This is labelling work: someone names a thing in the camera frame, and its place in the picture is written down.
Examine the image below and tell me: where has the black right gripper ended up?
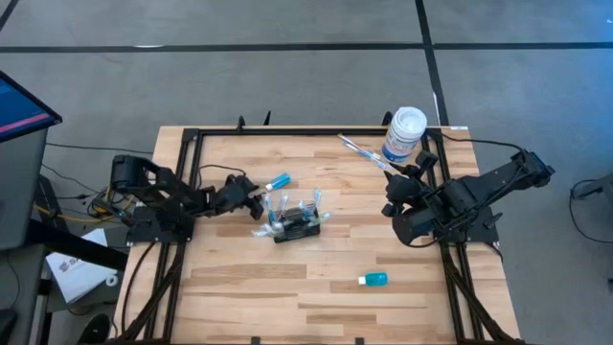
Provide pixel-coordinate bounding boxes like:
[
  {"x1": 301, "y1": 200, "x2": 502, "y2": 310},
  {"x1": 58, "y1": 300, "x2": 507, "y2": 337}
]
[{"x1": 381, "y1": 149, "x2": 440, "y2": 217}]

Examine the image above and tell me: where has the white-lidded wipes canister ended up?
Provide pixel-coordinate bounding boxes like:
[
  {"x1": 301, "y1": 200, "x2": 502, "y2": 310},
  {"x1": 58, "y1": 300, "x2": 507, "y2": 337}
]
[{"x1": 381, "y1": 105, "x2": 428, "y2": 165}]

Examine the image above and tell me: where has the black wire toothbrush caddy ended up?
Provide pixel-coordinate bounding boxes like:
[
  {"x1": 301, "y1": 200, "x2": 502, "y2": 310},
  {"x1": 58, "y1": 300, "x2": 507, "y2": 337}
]
[{"x1": 272, "y1": 205, "x2": 322, "y2": 244}]

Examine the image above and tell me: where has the blue-capped small tube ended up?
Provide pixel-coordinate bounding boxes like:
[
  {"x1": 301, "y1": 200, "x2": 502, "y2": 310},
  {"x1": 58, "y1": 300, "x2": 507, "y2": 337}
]
[{"x1": 357, "y1": 271, "x2": 390, "y2": 288}]

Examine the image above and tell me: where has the small blue toothpaste tube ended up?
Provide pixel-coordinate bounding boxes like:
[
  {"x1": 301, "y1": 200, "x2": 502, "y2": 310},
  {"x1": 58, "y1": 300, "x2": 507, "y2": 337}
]
[{"x1": 265, "y1": 172, "x2": 292, "y2": 192}]

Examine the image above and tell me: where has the orange white toothbrush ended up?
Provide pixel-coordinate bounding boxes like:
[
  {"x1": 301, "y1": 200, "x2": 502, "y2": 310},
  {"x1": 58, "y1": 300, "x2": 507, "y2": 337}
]
[{"x1": 337, "y1": 133, "x2": 370, "y2": 151}]

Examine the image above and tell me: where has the black side desk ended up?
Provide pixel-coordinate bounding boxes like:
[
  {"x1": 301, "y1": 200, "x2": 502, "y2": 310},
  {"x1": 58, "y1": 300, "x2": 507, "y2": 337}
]
[{"x1": 0, "y1": 174, "x2": 129, "y2": 345}]

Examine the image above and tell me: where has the white paper booklet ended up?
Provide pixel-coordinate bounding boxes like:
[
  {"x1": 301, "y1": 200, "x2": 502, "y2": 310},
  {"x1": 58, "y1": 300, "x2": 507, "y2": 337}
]
[{"x1": 45, "y1": 227, "x2": 119, "y2": 304}]

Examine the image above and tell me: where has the person's black shoe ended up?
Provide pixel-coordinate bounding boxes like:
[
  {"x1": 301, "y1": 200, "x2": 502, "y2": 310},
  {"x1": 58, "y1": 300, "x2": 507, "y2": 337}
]
[{"x1": 79, "y1": 313, "x2": 111, "y2": 344}]

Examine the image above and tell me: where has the monitor with blue screen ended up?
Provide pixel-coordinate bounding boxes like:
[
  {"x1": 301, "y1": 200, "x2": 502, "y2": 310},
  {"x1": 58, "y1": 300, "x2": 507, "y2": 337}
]
[{"x1": 0, "y1": 70, "x2": 63, "y2": 253}]

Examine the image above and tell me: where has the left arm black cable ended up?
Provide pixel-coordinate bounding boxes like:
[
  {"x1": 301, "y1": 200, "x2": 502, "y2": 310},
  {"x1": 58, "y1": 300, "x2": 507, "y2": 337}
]
[{"x1": 196, "y1": 164, "x2": 248, "y2": 191}]

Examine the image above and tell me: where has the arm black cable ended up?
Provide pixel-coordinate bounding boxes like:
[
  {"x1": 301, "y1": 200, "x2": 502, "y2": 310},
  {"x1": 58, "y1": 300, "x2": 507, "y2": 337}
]
[
  {"x1": 411, "y1": 135, "x2": 526, "y2": 250},
  {"x1": 196, "y1": 164, "x2": 248, "y2": 191}
]

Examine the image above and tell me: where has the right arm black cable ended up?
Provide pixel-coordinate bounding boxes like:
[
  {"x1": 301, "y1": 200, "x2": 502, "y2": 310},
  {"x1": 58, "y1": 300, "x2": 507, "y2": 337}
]
[{"x1": 411, "y1": 135, "x2": 526, "y2": 250}]

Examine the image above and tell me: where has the black metal table frame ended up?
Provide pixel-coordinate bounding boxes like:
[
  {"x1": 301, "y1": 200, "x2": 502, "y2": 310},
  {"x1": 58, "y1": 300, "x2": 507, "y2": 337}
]
[{"x1": 114, "y1": 110, "x2": 523, "y2": 345}]

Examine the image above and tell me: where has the thin black floor cable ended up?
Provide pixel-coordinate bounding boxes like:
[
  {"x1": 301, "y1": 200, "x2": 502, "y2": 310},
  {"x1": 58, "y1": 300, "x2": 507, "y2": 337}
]
[{"x1": 45, "y1": 142, "x2": 154, "y2": 155}]

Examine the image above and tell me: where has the looped black floor cable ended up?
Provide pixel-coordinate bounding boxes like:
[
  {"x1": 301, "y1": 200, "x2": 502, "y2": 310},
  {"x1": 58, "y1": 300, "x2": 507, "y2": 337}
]
[{"x1": 568, "y1": 179, "x2": 613, "y2": 244}]

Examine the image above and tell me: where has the yellow cable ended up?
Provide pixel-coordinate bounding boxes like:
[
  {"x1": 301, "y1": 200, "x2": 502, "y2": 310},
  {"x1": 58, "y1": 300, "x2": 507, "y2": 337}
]
[{"x1": 33, "y1": 186, "x2": 133, "y2": 225}]

